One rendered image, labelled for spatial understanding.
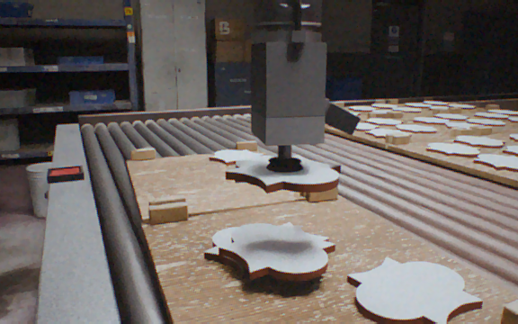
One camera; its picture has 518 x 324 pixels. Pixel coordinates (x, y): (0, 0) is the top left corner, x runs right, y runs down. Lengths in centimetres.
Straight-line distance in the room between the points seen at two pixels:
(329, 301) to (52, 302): 31
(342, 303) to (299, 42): 27
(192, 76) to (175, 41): 46
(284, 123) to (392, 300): 21
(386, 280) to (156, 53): 504
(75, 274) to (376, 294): 37
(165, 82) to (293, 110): 500
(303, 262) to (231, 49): 533
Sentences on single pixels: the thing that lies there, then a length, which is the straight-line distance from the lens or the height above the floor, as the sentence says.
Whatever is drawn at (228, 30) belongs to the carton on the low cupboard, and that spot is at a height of 153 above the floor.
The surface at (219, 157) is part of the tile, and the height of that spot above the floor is 95.
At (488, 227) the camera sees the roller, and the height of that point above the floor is 92.
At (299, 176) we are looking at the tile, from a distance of 45.
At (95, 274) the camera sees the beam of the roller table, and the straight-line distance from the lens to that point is 58.
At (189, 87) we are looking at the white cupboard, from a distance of 546.
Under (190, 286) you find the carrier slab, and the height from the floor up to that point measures 94.
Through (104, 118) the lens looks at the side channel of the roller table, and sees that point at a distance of 183.
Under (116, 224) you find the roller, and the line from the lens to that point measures 72.
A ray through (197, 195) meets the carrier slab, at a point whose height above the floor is 94.
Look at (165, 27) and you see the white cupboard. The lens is 541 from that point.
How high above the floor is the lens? 118
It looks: 14 degrees down
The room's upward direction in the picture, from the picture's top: straight up
